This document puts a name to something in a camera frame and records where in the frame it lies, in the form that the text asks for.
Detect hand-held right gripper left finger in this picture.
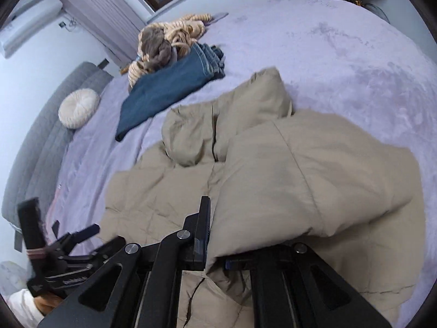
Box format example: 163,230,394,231
37,196,212,328

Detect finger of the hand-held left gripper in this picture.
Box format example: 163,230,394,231
51,224,101,251
66,236,126,268

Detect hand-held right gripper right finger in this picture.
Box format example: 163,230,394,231
223,242,392,328

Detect beige puffer jacket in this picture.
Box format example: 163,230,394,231
102,68,426,328

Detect person's left forearm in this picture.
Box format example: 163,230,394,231
7,289,64,327

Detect grey quilted headboard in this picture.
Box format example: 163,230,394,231
2,61,115,229

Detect round cream cushion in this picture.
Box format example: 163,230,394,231
58,88,101,130

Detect blue jeans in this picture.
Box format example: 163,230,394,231
115,43,226,142

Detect brown grey garment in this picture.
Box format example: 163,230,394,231
138,25,178,71

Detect beige striped knit sweater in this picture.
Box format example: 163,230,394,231
127,13,214,93

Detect white air conditioner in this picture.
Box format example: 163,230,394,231
0,0,64,58

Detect grey flat object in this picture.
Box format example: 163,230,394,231
205,12,229,26

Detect lavender fleece blanket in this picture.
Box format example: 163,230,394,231
34,0,437,315

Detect pale pleated curtain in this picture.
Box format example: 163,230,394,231
55,0,156,72

